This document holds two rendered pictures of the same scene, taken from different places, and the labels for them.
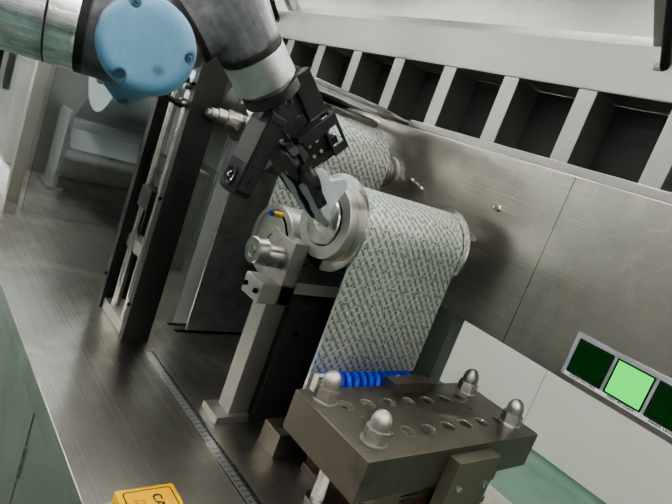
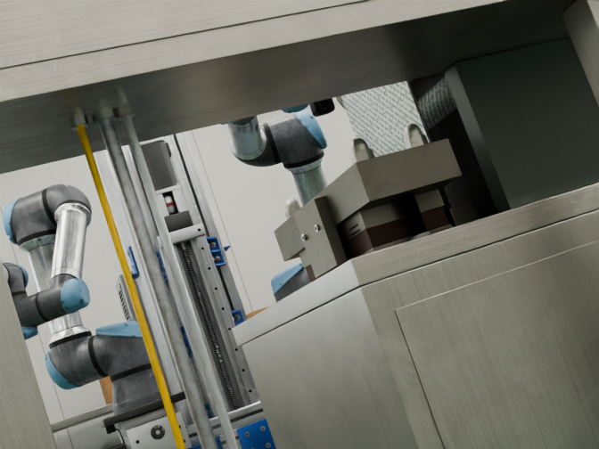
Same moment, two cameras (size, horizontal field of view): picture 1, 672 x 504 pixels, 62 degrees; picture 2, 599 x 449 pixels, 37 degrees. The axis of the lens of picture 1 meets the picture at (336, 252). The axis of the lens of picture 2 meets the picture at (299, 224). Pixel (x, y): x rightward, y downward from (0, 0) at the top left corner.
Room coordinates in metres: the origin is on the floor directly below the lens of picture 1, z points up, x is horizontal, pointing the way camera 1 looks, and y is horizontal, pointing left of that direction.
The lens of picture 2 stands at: (1.20, -1.64, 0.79)
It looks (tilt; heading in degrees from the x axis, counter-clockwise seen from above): 8 degrees up; 110
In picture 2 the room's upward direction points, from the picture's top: 19 degrees counter-clockwise
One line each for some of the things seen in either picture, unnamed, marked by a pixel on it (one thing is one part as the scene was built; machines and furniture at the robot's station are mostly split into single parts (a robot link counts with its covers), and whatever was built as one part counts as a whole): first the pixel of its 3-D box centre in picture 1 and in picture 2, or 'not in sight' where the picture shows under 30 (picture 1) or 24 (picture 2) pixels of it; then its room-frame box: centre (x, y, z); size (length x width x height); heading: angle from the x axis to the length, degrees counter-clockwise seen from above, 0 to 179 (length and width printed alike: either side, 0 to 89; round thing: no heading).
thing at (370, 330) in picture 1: (376, 343); (395, 150); (0.86, -0.11, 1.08); 0.23 x 0.01 x 0.18; 132
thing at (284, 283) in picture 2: not in sight; (296, 289); (0.27, 0.74, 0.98); 0.13 x 0.12 x 0.14; 23
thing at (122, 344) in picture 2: not in sight; (121, 346); (-0.14, 0.43, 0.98); 0.13 x 0.12 x 0.14; 12
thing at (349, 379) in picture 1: (368, 381); not in sight; (0.84, -0.12, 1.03); 0.21 x 0.04 x 0.03; 132
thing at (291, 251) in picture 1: (252, 328); not in sight; (0.82, 0.08, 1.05); 0.06 x 0.05 x 0.31; 132
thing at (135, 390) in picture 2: not in sight; (136, 387); (-0.13, 0.43, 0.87); 0.15 x 0.15 x 0.10
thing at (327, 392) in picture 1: (330, 385); not in sight; (0.72, -0.06, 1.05); 0.04 x 0.04 x 0.04
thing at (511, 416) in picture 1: (513, 411); (360, 151); (0.87, -0.36, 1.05); 0.04 x 0.04 x 0.04
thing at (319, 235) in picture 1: (327, 220); not in sight; (0.82, 0.03, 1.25); 0.07 x 0.02 x 0.07; 42
